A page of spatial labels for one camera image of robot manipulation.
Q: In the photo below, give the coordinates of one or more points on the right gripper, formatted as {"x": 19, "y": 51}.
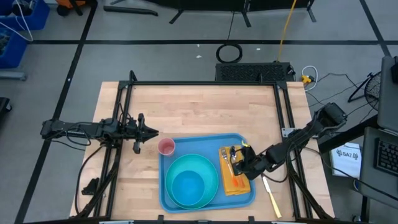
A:
{"x": 258, "y": 165}

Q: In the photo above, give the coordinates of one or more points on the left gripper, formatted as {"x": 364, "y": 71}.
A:
{"x": 135, "y": 130}

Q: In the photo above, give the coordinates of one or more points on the pink plastic cup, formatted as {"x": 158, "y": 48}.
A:
{"x": 166, "y": 147}

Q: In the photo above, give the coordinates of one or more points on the yellow cloth napkin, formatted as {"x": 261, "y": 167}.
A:
{"x": 236, "y": 190}

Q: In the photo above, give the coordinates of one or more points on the teal plastic plate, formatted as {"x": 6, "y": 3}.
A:
{"x": 177, "y": 165}

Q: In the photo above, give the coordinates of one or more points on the blue plastic bowl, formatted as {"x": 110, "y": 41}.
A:
{"x": 188, "y": 188}

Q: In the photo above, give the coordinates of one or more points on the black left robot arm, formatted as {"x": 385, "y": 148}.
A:
{"x": 56, "y": 127}

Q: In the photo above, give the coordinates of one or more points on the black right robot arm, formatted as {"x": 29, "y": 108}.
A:
{"x": 329, "y": 116}

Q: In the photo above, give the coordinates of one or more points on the blue plastic tray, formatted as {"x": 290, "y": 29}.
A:
{"x": 202, "y": 144}

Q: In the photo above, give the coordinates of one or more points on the white SA7 paper sheet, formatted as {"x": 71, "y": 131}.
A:
{"x": 345, "y": 160}

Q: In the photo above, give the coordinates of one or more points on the yellow power plug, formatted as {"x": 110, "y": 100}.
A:
{"x": 306, "y": 79}

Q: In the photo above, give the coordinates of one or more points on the black bar on floor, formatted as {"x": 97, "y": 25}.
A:
{"x": 130, "y": 10}

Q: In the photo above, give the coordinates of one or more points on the grey desk with keyboard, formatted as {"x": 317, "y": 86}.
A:
{"x": 370, "y": 174}

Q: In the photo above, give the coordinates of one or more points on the black keyboard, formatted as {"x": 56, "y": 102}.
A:
{"x": 387, "y": 157}

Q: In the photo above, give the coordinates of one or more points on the black partition screen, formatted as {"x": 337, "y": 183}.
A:
{"x": 245, "y": 12}

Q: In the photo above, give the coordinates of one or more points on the orange and black equipment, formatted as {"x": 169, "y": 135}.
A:
{"x": 70, "y": 3}

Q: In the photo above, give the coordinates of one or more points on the small blue storage bin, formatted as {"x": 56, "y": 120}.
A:
{"x": 14, "y": 49}

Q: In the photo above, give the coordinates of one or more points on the large blue storage bin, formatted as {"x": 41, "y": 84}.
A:
{"x": 37, "y": 17}

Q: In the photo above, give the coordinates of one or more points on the black metal table frame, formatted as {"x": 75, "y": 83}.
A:
{"x": 199, "y": 83}

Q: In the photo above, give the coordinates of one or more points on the black bracket mount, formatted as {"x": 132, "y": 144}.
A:
{"x": 91, "y": 186}

